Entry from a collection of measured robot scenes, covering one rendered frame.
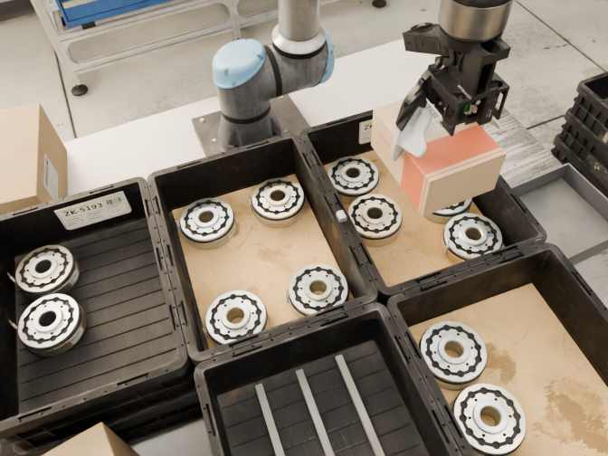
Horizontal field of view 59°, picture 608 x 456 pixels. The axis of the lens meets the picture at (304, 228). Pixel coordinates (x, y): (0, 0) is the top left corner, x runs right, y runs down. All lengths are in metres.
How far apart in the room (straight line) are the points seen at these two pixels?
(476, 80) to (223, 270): 0.56
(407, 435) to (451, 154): 0.42
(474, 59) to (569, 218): 0.71
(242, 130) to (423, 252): 0.50
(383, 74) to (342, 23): 1.53
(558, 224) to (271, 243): 0.63
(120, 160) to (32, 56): 1.93
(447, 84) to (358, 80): 0.88
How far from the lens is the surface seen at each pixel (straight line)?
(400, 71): 1.59
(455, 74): 0.69
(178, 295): 0.86
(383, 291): 0.84
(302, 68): 1.20
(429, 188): 0.73
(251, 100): 1.20
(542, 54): 3.00
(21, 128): 1.37
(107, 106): 2.79
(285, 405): 0.87
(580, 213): 1.32
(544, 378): 0.94
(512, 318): 0.97
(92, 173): 1.43
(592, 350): 0.96
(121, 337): 0.98
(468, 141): 0.78
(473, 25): 0.63
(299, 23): 1.15
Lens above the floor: 1.65
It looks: 53 degrees down
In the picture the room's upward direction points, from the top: 5 degrees counter-clockwise
